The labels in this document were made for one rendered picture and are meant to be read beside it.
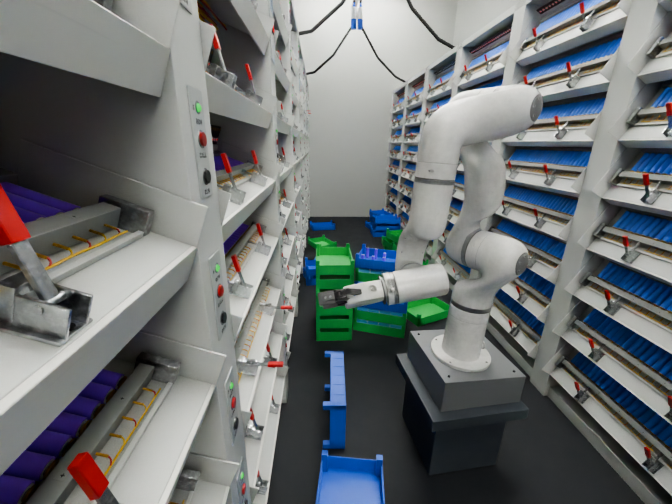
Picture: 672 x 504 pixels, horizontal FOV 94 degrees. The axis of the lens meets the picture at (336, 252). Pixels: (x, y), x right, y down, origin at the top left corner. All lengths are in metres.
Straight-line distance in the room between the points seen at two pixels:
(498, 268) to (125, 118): 0.85
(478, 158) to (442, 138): 0.19
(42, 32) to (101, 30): 0.05
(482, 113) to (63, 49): 0.69
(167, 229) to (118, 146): 0.10
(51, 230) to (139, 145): 0.13
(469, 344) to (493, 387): 0.14
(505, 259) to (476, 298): 0.15
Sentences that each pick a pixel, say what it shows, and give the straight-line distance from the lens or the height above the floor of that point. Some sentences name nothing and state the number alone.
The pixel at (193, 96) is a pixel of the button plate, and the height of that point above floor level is 1.09.
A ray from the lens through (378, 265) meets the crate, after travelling 1.70.
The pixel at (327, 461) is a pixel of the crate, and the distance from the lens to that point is 1.25.
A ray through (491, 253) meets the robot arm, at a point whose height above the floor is 0.77.
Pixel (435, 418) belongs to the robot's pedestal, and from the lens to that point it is 1.09.
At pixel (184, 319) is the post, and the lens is 0.44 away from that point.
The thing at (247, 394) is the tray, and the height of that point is 0.54.
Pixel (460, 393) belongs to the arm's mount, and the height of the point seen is 0.34.
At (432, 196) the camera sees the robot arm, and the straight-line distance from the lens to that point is 0.74.
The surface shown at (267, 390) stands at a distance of 1.05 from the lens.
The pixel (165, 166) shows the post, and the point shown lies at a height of 1.02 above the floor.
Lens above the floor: 1.05
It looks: 19 degrees down
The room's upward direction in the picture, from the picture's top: 1 degrees clockwise
